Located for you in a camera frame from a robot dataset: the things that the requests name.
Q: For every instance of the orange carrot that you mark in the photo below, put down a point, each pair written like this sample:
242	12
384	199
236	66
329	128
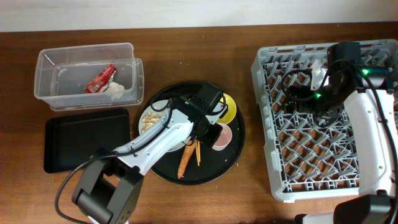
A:
188	151

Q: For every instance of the black rectangular tray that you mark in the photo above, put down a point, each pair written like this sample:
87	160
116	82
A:
72	140

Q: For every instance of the red snack wrapper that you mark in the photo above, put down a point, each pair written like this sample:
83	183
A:
100	81

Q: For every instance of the clear plastic waste bin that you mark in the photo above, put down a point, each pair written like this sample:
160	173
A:
62	74

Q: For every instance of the grey ceramic plate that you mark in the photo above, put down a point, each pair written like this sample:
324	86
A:
177	123

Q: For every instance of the grey dishwasher rack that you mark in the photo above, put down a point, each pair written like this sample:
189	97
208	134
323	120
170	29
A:
305	159

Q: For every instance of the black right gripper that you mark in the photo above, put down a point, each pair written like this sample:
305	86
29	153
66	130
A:
302	106

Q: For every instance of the wooden chopstick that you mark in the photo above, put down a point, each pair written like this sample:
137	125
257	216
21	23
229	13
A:
196	150

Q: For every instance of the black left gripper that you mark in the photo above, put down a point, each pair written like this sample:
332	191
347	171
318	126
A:
212	138

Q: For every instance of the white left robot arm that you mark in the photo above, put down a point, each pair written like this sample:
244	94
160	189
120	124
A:
109	188

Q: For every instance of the white tissue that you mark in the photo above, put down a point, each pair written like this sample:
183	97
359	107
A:
113	89

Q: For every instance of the yellow bowl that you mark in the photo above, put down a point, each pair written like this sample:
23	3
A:
231	110

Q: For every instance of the peanut shells and rice pile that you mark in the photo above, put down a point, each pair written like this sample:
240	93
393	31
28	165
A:
150	119

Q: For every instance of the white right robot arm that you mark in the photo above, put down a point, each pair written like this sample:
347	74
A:
371	114

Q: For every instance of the round black serving tray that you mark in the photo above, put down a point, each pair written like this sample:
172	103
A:
213	163

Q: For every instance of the pink cup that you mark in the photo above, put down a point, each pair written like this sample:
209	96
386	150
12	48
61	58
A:
224	138

